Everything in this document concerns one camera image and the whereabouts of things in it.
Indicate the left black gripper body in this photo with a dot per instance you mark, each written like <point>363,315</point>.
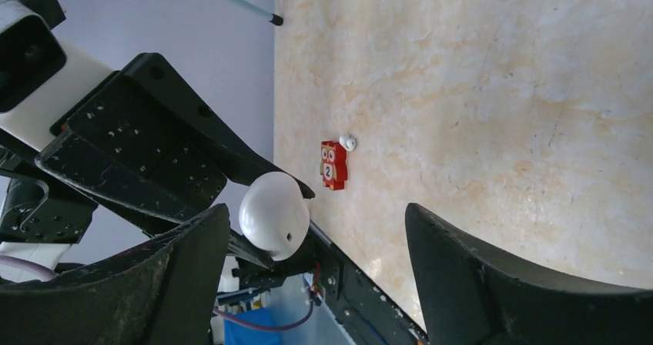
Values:
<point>144,145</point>

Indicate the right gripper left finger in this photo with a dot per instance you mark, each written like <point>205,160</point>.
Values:
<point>159,292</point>

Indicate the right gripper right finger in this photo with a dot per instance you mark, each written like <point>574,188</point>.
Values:
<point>473,292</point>

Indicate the white earbud charging case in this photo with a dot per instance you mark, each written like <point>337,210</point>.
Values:
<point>273,215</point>

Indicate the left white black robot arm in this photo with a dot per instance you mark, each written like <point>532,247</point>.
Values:
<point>41,208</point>

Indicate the red owl toy block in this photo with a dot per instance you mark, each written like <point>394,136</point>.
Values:
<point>333,165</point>

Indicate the white earbud near owl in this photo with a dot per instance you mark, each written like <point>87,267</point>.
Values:
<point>348,142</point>

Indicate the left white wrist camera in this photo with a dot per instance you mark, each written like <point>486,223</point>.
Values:
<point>42,77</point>

